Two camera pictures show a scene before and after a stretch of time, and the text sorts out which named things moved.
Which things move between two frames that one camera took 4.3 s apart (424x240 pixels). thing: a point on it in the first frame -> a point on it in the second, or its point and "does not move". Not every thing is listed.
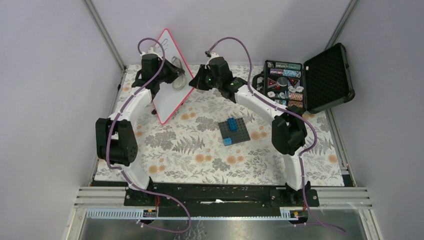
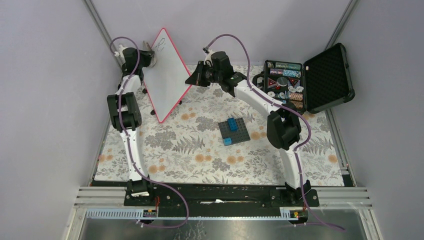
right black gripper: (197, 81) does not move
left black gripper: (174, 72) -> (147, 54)
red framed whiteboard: (166, 99) does not move
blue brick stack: (233, 124) does not move
